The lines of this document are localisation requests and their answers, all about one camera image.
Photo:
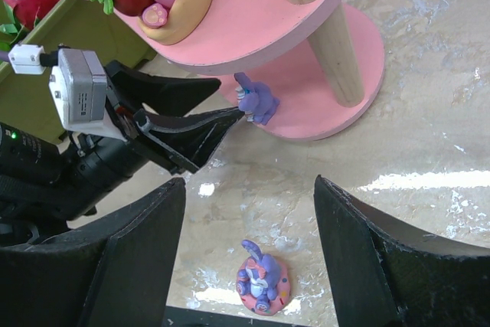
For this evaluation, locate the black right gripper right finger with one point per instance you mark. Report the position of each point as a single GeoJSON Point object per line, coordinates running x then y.
{"type": "Point", "coordinates": [386, 272]}

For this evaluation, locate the blue purple bunny toy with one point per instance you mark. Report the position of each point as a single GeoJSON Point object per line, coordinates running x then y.
{"type": "Point", "coordinates": [255, 99]}

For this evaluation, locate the pink three-tier shelf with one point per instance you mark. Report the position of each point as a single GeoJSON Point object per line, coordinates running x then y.
{"type": "Point", "coordinates": [324, 60]}

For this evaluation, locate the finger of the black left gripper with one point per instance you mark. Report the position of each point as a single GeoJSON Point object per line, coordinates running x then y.
{"type": "Point", "coordinates": [182, 144]}
{"type": "Point", "coordinates": [168, 96]}

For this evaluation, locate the olive green plastic basket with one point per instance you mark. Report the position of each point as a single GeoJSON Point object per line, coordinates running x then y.
{"type": "Point", "coordinates": [26, 101]}

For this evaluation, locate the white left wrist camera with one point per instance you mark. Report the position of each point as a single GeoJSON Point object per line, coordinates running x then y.
{"type": "Point", "coordinates": [78, 84]}

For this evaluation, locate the purple bunny pink disc toy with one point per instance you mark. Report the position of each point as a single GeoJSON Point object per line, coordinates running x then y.
{"type": "Point", "coordinates": [262, 282]}

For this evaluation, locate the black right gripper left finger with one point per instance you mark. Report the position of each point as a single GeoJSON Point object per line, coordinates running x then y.
{"type": "Point", "coordinates": [114, 271]}

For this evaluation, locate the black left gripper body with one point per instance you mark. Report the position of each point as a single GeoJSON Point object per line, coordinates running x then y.
{"type": "Point", "coordinates": [42, 188]}

